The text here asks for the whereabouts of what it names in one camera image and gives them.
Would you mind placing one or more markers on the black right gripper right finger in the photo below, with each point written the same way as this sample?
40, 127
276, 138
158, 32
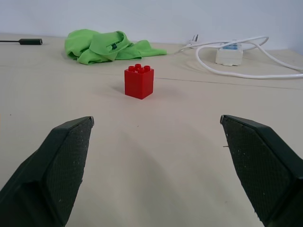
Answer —
260, 170

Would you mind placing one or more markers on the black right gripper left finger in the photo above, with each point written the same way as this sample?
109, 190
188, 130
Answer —
54, 170

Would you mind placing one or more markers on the white power strip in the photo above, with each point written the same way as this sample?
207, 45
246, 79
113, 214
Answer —
229, 53

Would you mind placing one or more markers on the red toy brick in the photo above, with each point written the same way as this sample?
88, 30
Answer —
139, 81

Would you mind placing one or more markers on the green crumpled shirt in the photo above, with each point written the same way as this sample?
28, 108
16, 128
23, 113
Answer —
104, 48

